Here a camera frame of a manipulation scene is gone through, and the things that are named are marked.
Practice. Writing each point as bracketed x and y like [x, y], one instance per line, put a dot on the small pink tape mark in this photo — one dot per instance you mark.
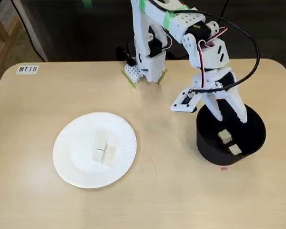
[224, 169]

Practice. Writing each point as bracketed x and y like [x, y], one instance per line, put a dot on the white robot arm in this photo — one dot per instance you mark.
[143, 35]

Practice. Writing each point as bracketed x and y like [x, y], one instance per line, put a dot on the white MT18 label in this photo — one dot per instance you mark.
[27, 69]

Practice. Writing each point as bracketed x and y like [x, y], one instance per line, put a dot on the green base plate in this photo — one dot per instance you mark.
[129, 82]

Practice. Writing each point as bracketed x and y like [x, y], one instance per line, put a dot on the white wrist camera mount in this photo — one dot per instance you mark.
[178, 103]

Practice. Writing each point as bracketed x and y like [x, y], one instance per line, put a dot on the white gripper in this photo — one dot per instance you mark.
[218, 77]

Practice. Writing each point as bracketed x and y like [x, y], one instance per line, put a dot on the white mesh panel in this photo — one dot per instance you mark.
[4, 9]

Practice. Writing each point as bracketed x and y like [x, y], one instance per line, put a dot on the white block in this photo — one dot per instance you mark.
[225, 136]
[100, 136]
[234, 149]
[97, 156]
[110, 154]

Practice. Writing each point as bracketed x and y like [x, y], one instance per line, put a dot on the green tape strip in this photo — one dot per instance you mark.
[87, 3]

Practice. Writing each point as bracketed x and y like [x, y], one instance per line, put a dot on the wooden shelf frame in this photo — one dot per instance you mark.
[0, 47]

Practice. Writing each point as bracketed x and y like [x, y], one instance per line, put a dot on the black pot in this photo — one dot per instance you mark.
[209, 148]

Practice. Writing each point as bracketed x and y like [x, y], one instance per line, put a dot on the white paper plate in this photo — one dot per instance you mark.
[74, 167]

